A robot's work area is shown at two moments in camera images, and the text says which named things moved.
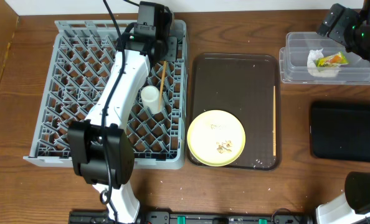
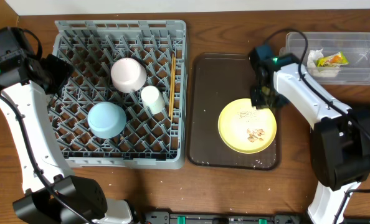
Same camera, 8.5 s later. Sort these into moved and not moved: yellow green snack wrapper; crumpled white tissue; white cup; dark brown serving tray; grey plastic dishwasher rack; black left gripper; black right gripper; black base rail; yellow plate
Moved: black left gripper; black right gripper; yellow plate
Not moved: yellow green snack wrapper; crumpled white tissue; black base rail; white cup; grey plastic dishwasher rack; dark brown serving tray
